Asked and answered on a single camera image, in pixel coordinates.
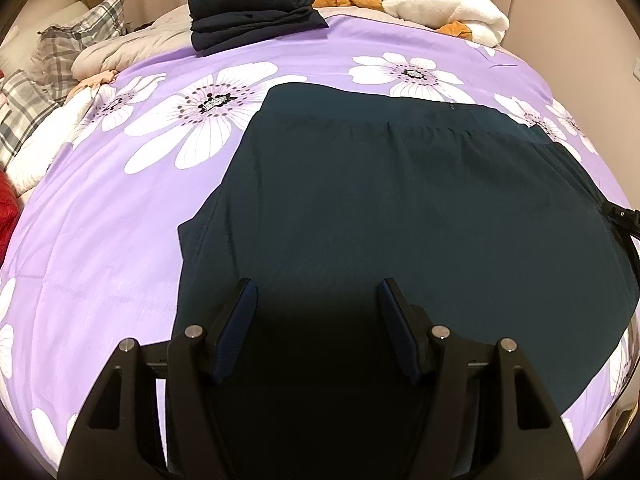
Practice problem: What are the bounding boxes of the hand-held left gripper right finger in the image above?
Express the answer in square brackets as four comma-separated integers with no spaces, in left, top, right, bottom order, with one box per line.
[377,277,583,480]

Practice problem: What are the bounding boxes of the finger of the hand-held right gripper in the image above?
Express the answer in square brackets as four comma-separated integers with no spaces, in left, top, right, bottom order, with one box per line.
[601,199,640,267]

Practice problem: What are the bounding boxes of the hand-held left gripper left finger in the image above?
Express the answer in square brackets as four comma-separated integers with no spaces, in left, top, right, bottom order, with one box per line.
[57,277,259,480]

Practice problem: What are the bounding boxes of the navy zip jacket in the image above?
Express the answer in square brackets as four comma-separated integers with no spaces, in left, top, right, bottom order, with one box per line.
[176,81,640,480]

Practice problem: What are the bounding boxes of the folded navy clothes stack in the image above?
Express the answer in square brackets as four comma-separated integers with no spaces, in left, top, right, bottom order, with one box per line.
[189,0,330,57]

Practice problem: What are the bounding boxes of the purple floral bed sheet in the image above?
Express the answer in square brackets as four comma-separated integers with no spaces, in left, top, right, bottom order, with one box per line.
[0,7,640,480]

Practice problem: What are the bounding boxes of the red pillow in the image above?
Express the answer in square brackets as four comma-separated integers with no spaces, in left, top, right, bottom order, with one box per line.
[0,170,21,267]

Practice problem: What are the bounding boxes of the white duvet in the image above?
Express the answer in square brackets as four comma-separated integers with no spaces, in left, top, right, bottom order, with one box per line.
[5,85,116,196]

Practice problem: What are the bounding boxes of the white plush blanket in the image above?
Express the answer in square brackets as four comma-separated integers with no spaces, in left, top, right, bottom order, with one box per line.
[367,0,511,46]

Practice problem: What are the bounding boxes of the peach cloth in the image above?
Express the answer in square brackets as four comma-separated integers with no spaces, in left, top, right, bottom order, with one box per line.
[65,69,119,99]

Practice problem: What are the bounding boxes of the beige quilt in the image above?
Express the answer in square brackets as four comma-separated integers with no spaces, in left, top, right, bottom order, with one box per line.
[72,12,197,82]

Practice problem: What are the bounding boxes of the grey plaid pillow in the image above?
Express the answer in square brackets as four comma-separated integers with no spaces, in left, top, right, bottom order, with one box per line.
[30,0,131,86]
[0,70,66,171]

